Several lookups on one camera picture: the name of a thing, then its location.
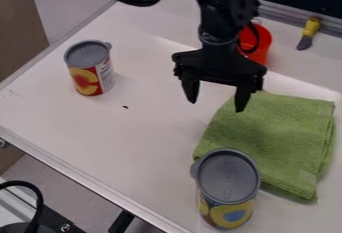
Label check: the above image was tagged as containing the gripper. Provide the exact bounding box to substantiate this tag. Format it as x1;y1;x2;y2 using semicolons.
171;36;269;113

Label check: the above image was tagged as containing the yellow handled knife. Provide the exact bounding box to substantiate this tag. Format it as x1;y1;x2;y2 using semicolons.
295;17;322;51

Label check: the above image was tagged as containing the orange cup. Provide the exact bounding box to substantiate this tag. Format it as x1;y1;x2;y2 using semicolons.
236;22;274;66

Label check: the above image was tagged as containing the yellow and blue can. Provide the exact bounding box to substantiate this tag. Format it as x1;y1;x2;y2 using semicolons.
189;148;264;230

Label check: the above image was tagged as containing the green cloth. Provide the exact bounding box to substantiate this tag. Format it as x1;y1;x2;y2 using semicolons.
191;90;337;202

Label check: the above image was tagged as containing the red and yellow can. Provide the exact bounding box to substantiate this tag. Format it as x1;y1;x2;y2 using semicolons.
62;39;118;97

